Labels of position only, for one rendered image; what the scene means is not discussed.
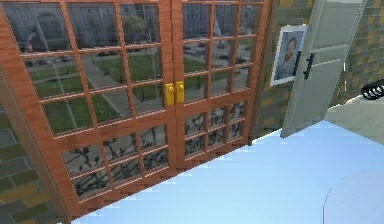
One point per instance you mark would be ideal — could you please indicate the grey room door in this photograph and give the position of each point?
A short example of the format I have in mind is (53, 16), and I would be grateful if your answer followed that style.
(320, 73)

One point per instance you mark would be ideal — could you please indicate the black ribbed object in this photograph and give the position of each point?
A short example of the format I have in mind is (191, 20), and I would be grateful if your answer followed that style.
(373, 90)

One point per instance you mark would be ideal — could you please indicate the white framed portrait picture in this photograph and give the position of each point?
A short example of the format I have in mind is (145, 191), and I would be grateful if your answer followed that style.
(287, 55)

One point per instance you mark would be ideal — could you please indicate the brown wooden glazed door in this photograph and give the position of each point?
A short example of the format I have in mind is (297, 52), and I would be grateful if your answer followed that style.
(213, 103)
(100, 133)

